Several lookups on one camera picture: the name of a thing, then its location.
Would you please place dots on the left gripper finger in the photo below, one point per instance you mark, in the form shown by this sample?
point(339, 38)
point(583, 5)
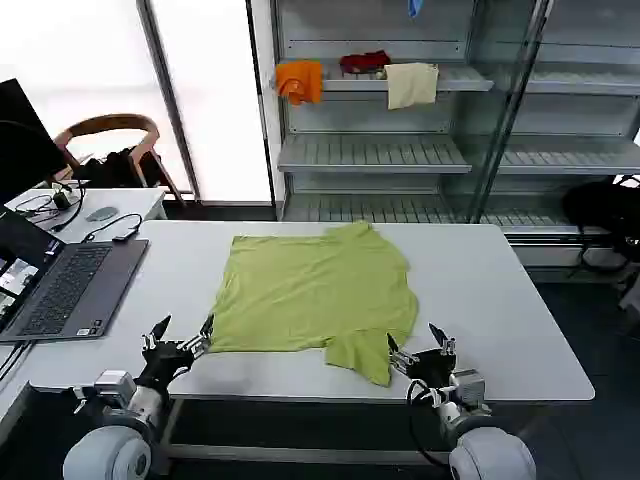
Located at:
point(202, 336)
point(157, 330)

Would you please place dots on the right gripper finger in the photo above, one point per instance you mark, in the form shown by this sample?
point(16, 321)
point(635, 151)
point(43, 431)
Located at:
point(397, 352)
point(442, 339)

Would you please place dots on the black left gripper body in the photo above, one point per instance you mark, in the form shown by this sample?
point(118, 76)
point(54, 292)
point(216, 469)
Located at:
point(162, 362)

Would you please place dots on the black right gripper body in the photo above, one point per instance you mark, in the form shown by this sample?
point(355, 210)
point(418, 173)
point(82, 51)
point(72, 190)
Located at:
point(432, 367)

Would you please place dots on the green t-shirt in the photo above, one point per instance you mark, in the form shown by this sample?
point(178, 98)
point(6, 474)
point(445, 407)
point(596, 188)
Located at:
point(315, 295)

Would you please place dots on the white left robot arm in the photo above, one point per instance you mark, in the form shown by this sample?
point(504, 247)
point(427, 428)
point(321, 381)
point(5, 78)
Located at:
point(115, 445)

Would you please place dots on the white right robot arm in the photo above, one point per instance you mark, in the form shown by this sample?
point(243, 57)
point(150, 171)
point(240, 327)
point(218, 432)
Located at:
point(492, 450)

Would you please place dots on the grey open laptop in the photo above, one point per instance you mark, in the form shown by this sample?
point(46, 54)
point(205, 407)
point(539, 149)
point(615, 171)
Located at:
point(70, 285)

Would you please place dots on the grey computer mouse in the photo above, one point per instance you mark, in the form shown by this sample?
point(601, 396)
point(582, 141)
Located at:
point(100, 214)

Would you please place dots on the white side desk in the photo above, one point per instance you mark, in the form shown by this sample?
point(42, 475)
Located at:
point(135, 200)

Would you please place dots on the black power adapter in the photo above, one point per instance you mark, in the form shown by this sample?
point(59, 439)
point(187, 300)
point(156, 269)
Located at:
point(62, 201)

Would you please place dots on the black bag on chair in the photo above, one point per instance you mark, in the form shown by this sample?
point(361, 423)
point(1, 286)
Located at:
point(117, 170)

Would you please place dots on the grey metal shelf with cloths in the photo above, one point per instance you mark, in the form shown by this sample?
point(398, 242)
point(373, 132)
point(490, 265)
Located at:
point(370, 150)

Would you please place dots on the black backpack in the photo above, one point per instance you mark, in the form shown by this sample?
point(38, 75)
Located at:
point(605, 210)

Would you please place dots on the brown wooden chair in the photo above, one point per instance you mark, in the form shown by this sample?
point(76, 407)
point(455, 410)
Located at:
point(107, 122)

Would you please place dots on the black computer monitor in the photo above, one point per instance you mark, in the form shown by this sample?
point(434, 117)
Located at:
point(25, 140)

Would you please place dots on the grey shelf behind glass door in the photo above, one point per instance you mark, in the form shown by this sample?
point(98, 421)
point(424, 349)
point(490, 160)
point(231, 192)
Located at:
point(570, 100)

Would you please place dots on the grey table leg frame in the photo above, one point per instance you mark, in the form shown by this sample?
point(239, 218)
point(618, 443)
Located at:
point(300, 452)

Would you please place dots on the grey window frame post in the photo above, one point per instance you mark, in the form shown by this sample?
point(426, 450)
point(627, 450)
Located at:
point(170, 100)

